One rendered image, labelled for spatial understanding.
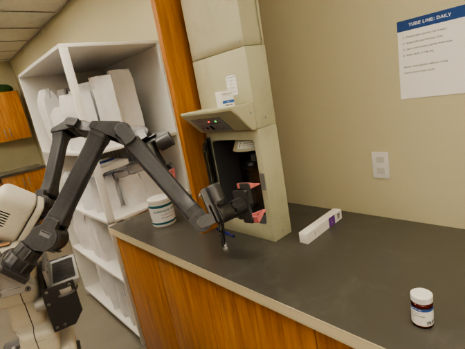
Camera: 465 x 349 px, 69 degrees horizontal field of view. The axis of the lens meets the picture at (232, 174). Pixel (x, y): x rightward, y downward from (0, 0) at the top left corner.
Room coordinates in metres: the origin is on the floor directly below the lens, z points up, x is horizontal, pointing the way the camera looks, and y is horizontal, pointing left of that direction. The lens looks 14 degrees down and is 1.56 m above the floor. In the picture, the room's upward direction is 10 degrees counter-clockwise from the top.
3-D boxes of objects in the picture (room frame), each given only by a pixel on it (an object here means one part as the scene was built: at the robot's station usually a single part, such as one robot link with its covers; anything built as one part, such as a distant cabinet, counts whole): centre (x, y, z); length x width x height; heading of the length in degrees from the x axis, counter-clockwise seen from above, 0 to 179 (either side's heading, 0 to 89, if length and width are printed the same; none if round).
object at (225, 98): (1.30, -0.02, 1.54); 0.05 x 0.05 x 0.06; 26
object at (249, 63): (1.47, -0.11, 1.33); 0.32 x 0.25 x 0.77; 41
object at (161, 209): (1.75, 0.41, 1.02); 0.13 x 0.13 x 0.15
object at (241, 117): (1.36, 0.02, 1.46); 0.32 x 0.11 x 0.10; 41
